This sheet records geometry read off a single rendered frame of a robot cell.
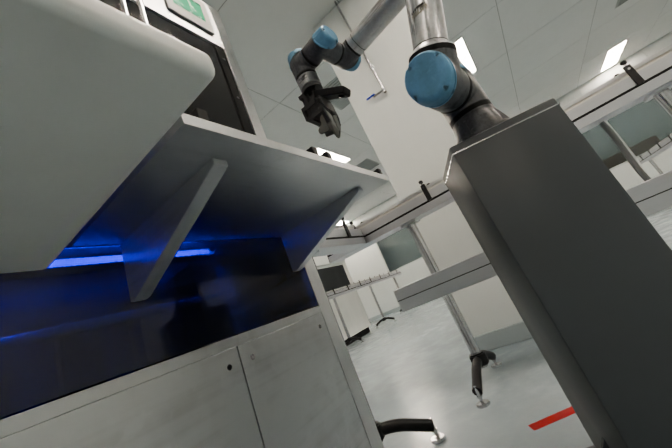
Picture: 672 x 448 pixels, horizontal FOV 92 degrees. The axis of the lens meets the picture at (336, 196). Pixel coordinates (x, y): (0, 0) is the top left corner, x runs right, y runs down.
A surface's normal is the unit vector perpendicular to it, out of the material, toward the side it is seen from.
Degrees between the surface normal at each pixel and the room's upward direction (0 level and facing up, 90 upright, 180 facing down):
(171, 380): 90
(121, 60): 180
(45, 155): 180
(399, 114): 90
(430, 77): 97
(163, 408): 90
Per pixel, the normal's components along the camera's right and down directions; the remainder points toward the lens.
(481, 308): -0.54, -0.07
